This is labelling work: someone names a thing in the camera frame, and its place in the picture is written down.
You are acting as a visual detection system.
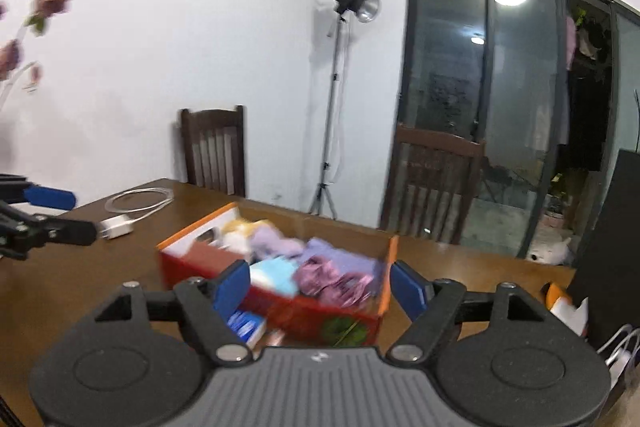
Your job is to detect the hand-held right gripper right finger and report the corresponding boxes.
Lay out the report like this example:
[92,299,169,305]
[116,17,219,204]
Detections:
[385,259,548,364]

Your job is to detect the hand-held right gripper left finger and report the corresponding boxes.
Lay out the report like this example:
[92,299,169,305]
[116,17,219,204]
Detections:
[94,259,252,365]

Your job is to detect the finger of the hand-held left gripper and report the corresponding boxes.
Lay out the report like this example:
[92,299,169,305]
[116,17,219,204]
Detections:
[0,201,97,261]
[0,174,77,210]

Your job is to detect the pink plush toy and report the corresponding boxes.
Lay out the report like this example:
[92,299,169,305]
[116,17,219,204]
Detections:
[250,224,307,262]

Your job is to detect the lavender cloth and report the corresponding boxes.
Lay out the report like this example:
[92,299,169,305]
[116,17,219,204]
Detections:
[300,238,383,280]

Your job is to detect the red cardboard box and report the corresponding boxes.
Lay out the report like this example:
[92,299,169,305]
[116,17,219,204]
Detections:
[156,202,400,349]

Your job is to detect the blue tissue packet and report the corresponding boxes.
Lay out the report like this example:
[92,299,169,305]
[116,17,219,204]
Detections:
[227,311,268,349]

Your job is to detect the white charger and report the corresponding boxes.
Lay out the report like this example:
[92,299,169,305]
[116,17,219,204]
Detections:
[97,216,136,240]

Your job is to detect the yellow plush toy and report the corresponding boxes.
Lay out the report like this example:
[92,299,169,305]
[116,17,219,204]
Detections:
[220,217,276,261]

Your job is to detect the white plush toy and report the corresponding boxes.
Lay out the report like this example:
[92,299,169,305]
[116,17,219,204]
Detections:
[525,237,573,265]

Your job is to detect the dark wooden chair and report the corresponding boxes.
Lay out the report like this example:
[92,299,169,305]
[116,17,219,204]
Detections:
[380,123,488,245]
[179,105,247,198]

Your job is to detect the orange white paper item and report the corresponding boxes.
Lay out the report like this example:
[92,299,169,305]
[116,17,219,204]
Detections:
[540,282,591,338]

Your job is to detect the potted plant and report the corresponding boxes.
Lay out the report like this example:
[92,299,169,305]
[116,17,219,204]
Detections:
[542,172,571,229]

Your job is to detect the black panel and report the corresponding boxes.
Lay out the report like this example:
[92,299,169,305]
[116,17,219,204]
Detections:
[567,148,640,358]

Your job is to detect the sliding glass door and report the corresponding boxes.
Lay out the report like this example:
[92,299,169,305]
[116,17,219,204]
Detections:
[395,0,640,265]

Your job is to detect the hanging clothes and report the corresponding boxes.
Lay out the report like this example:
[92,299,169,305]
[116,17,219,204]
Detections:
[565,4,613,170]

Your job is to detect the studio light on stand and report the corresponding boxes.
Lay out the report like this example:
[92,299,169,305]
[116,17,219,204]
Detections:
[307,0,382,220]

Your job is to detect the white cable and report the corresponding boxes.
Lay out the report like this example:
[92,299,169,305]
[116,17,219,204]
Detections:
[105,188,174,225]

